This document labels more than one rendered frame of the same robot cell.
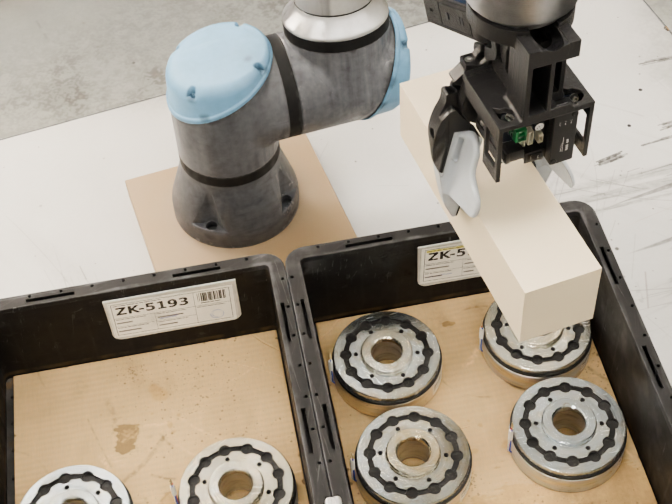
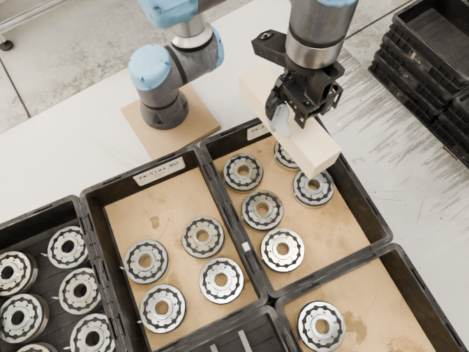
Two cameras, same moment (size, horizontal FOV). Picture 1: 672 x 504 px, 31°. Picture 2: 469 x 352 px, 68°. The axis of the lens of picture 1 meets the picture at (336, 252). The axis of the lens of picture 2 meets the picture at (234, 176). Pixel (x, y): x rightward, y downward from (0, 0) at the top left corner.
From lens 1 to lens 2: 0.36 m
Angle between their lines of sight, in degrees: 19
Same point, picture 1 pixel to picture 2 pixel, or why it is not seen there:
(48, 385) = (118, 207)
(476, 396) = (276, 178)
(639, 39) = not seen: hidden behind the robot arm
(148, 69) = (106, 42)
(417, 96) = (248, 81)
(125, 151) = (116, 95)
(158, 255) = (142, 137)
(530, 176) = not seen: hidden behind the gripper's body
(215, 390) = (182, 195)
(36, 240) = (93, 139)
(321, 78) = (191, 62)
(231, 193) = (165, 111)
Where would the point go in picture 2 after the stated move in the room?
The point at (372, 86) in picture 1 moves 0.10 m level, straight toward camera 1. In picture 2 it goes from (211, 61) to (219, 90)
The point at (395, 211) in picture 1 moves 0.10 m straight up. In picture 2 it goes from (223, 101) to (221, 82)
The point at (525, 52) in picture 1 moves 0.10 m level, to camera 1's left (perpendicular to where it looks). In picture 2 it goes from (322, 80) to (251, 100)
